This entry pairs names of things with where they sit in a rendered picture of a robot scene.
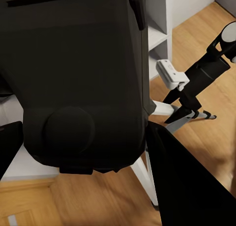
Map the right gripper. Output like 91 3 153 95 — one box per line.
163 61 215 124

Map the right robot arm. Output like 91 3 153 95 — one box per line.
156 21 236 124

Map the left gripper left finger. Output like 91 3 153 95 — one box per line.
0 121 24 180

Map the camera tripod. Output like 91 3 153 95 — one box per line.
131 98 217 211

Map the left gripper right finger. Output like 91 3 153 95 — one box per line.
146 121 236 226

